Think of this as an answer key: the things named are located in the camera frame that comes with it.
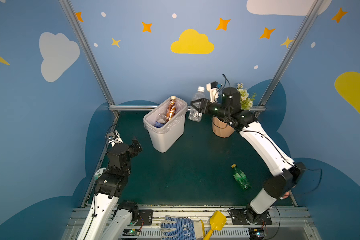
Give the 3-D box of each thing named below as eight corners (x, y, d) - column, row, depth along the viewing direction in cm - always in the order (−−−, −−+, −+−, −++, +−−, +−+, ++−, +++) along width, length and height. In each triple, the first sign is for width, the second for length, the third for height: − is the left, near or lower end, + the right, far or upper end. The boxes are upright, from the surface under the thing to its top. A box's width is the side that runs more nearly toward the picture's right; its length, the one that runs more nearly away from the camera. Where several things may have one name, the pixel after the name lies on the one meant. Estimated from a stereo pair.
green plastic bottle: (242, 191, 84) (244, 189, 81) (228, 168, 94) (230, 165, 90) (251, 187, 86) (254, 185, 83) (236, 165, 95) (238, 162, 92)
